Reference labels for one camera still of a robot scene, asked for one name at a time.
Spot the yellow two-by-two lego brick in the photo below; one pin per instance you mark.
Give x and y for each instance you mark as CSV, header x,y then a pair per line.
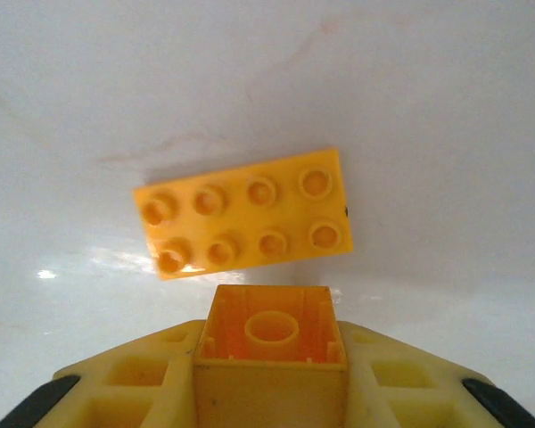
x,y
267,356

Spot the yellow two-by-four lego brick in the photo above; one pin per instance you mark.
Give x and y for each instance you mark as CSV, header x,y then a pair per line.
x,y
245,218

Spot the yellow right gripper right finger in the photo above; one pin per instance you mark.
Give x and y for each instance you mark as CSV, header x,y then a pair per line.
x,y
410,383

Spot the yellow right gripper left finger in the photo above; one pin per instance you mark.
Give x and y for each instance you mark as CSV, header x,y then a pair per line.
x,y
129,383

